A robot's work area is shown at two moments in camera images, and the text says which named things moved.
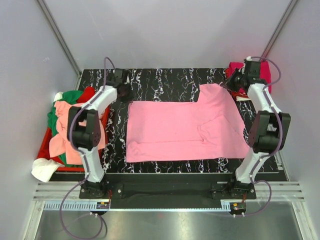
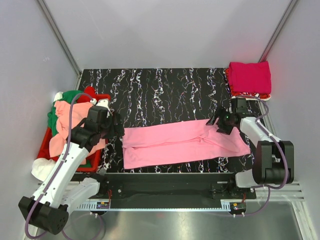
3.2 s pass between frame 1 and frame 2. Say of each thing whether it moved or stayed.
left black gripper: moved
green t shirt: stayed
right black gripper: moved
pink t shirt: moved
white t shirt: stayed
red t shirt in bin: stayed
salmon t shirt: stayed
